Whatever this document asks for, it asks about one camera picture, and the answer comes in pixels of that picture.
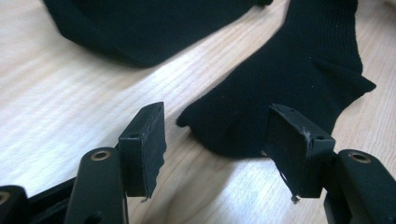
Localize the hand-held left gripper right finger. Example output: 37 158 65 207
263 103 337 201

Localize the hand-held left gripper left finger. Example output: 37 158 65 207
118 101 168 201

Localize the black sock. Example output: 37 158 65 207
42 0 275 69
176 0 377 159

